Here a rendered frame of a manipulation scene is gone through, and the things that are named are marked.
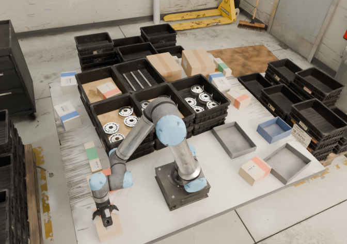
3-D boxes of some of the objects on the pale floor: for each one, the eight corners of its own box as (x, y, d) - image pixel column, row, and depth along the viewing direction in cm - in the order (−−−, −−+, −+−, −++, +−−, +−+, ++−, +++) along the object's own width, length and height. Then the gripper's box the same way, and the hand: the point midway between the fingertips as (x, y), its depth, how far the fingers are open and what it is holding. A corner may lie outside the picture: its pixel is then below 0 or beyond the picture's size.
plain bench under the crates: (290, 218, 231) (326, 168, 184) (100, 307, 179) (81, 270, 132) (202, 102, 337) (209, 52, 290) (65, 137, 285) (48, 83, 238)
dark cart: (40, 120, 301) (11, 47, 240) (-7, 131, 286) (-50, 55, 225) (35, 89, 340) (10, 19, 280) (-5, 97, 326) (-42, 25, 265)
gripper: (117, 181, 140) (121, 202, 153) (79, 194, 134) (85, 214, 147) (122, 196, 134) (125, 215, 148) (82, 210, 128) (89, 229, 141)
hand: (107, 220), depth 145 cm, fingers closed on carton, 14 cm apart
